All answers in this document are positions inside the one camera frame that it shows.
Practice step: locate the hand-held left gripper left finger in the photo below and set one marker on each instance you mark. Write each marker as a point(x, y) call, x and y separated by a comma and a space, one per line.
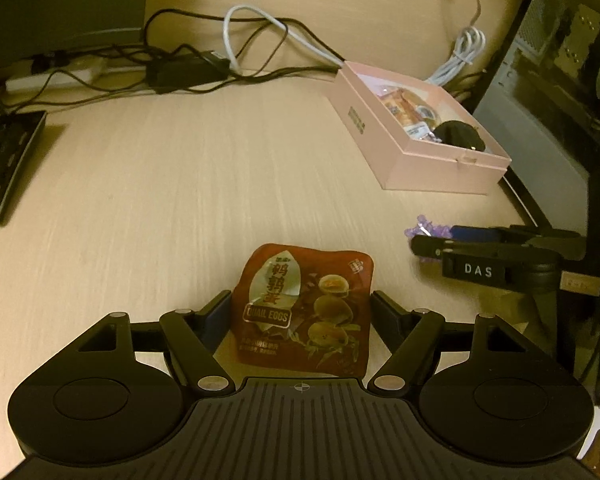
point(221, 316)

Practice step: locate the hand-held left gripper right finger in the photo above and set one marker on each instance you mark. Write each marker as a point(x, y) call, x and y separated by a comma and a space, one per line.
point(382, 312)

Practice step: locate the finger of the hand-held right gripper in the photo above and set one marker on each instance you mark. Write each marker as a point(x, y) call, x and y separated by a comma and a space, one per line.
point(475, 233)
point(427, 247)

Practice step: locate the purple crystal bead cluster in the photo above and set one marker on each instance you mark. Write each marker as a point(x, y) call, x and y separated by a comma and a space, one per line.
point(425, 229)

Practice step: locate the pink cardboard box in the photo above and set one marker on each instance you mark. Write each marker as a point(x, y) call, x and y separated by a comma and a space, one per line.
point(420, 170)

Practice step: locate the red snack packet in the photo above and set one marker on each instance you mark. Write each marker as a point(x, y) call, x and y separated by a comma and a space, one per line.
point(300, 310)

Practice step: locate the bread with labels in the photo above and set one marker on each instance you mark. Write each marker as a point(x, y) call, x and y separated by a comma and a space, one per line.
point(400, 105)

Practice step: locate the dark round object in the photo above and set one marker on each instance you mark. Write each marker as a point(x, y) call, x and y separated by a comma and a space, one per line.
point(457, 135)

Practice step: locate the computer tower case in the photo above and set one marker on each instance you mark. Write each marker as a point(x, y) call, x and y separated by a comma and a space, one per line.
point(555, 110)

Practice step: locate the black power adapter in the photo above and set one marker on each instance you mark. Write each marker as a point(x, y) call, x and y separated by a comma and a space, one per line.
point(180, 72)

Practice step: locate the black keyboard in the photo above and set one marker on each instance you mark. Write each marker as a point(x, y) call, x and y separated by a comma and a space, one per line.
point(5, 160)

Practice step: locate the white power strip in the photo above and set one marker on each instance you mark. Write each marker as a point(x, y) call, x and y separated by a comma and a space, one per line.
point(55, 78)

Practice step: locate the dark computer monitor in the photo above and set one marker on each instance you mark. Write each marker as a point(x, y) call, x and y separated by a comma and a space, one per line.
point(55, 0)

